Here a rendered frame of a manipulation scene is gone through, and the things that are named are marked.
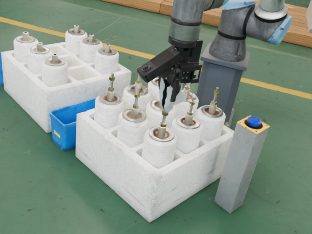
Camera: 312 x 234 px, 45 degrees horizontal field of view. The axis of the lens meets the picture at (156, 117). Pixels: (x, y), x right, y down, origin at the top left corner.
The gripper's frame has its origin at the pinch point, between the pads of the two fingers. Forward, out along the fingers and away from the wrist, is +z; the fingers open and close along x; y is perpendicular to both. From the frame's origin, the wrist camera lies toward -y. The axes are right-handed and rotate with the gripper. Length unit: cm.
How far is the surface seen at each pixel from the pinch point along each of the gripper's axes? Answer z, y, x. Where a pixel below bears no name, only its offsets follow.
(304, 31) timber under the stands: 27, 182, 109
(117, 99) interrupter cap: 9.0, -4.0, 21.7
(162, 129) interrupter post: 6.8, 0.1, -1.0
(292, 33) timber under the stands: 27, 169, 108
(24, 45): 10, -23, 72
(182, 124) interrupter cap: 9.0, 9.2, 2.4
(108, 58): 10, 6, 54
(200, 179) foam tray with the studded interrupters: 28.7, 16.8, -3.2
